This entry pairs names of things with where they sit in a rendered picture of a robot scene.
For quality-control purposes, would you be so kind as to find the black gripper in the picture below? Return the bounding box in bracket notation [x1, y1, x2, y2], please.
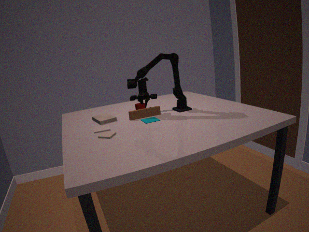
[130, 87, 157, 108]

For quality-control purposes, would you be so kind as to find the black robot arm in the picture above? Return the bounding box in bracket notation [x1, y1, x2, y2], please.
[127, 53, 188, 110]

